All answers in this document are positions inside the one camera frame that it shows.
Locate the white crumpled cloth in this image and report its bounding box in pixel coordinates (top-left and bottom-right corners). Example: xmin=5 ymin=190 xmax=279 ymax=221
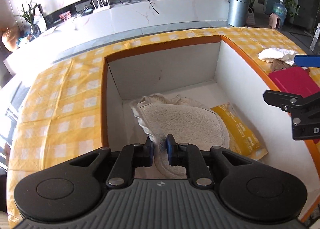
xmin=258 ymin=48 xmax=298 ymax=66

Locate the brown plush toy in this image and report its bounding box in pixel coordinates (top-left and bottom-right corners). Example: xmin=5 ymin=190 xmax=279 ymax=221
xmin=270 ymin=59 xmax=291 ymax=72

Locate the woven basket bag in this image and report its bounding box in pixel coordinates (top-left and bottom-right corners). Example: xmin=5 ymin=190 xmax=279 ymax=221
xmin=246 ymin=7 xmax=255 ymax=26

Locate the plant in glass vase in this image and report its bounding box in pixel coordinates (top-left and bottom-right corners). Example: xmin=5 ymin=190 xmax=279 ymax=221
xmin=14 ymin=1 xmax=41 ymax=38

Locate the white wifi router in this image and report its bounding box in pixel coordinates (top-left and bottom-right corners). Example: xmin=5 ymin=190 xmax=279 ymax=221
xmin=91 ymin=0 xmax=111 ymax=14

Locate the red box lid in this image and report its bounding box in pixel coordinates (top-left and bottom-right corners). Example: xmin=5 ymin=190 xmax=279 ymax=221
xmin=268 ymin=66 xmax=319 ymax=98

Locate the white tv console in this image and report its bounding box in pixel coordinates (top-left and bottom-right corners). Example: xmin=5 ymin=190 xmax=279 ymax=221
xmin=4 ymin=0 xmax=229 ymax=75

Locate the grey metal trash bin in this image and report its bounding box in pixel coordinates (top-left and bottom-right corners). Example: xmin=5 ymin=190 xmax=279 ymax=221
xmin=227 ymin=0 xmax=249 ymax=27

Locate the pink small heater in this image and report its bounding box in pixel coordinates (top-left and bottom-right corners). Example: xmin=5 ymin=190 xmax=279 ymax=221
xmin=268 ymin=13 xmax=281 ymax=29

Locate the yellow checkered tablecloth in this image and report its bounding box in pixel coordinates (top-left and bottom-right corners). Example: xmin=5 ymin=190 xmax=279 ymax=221
xmin=7 ymin=27 xmax=302 ymax=227

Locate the dark cabinet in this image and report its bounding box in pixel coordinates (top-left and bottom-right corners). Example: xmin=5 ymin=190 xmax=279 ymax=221
xmin=293 ymin=0 xmax=319 ymax=32

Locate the blue water jug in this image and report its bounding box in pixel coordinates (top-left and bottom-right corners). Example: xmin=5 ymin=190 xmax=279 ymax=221
xmin=272 ymin=0 xmax=287 ymax=26

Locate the orange acorn ornament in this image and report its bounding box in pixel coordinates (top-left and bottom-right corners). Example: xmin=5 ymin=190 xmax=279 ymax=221
xmin=1 ymin=27 xmax=20 ymax=52

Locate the orange-rimmed white box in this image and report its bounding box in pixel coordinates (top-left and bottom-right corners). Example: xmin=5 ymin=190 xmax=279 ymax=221
xmin=101 ymin=36 xmax=319 ymax=220

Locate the yellow snack packet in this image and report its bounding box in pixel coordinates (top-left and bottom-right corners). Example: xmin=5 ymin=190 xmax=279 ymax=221
xmin=212 ymin=103 xmax=268 ymax=161

